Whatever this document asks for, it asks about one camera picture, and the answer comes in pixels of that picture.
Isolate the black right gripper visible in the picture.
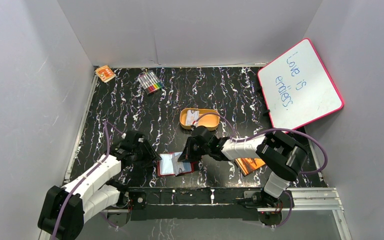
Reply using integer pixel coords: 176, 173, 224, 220
178, 136, 210, 162

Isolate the red leather card holder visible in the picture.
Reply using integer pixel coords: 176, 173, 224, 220
157, 152, 198, 177

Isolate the white credit card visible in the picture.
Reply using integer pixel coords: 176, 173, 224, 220
185, 109, 200, 126

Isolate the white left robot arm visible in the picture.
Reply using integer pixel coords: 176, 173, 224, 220
37, 130, 162, 240

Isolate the small orange card box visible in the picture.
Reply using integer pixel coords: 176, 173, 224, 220
95, 65, 116, 83

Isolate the orange oval tray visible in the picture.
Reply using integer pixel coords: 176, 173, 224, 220
179, 108, 220, 131

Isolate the orange book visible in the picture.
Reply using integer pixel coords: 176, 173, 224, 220
234, 158, 266, 176

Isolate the pack of coloured markers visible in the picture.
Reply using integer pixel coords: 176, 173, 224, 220
137, 70, 164, 95

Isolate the pink framed whiteboard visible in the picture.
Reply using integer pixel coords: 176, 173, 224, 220
257, 38, 344, 130

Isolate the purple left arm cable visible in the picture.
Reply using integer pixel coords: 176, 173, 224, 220
51, 120, 127, 240

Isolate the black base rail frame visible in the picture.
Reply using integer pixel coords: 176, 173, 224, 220
46, 187, 345, 229

